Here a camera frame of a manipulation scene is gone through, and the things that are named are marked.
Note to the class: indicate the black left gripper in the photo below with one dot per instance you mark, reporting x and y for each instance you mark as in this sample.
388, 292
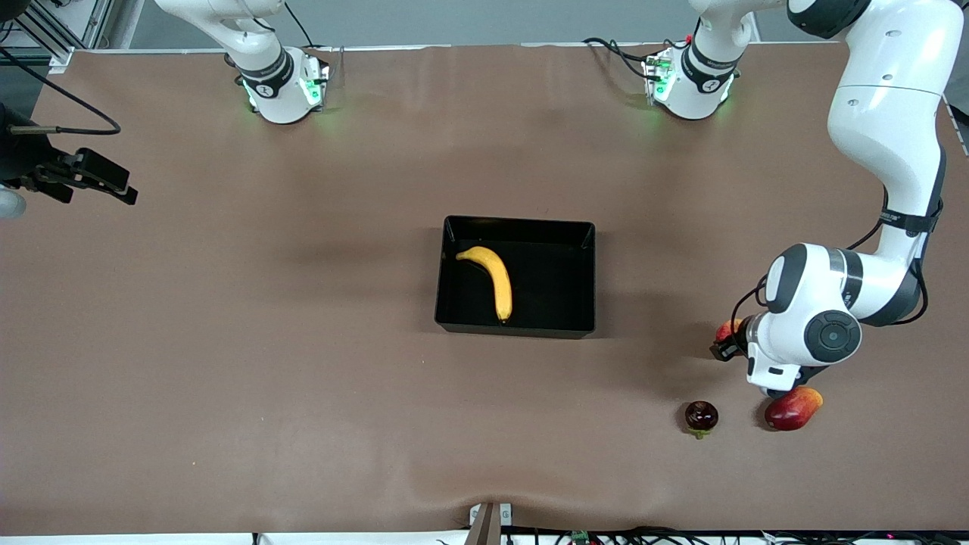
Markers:
736, 345

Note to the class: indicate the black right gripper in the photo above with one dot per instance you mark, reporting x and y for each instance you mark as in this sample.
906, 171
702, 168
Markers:
23, 160

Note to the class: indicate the red yellow apple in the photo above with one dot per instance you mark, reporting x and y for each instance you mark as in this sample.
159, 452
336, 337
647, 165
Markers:
728, 329

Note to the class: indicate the black plastic box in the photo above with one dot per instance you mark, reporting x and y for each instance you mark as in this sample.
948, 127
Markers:
553, 288

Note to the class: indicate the yellow banana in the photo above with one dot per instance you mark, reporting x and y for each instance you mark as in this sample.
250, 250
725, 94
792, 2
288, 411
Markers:
496, 276

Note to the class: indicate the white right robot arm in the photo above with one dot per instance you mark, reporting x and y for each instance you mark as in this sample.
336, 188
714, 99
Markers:
280, 83

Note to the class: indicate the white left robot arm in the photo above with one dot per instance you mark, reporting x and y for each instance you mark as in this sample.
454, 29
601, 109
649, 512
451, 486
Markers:
878, 113

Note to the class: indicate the dark purple mangosteen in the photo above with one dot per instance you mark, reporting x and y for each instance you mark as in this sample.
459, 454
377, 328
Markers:
702, 415

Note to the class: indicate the red yellow mango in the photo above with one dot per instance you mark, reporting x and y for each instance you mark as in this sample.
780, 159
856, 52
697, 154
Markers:
791, 412

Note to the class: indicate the green connector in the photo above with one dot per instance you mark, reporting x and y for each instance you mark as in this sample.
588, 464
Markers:
580, 538

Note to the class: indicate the brown table cover sheet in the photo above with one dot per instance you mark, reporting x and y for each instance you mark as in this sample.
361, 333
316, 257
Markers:
303, 378

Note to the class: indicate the aluminium profile frame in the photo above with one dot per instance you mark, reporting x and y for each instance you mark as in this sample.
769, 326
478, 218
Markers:
95, 23

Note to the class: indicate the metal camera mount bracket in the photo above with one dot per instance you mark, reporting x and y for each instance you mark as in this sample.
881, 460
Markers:
488, 526

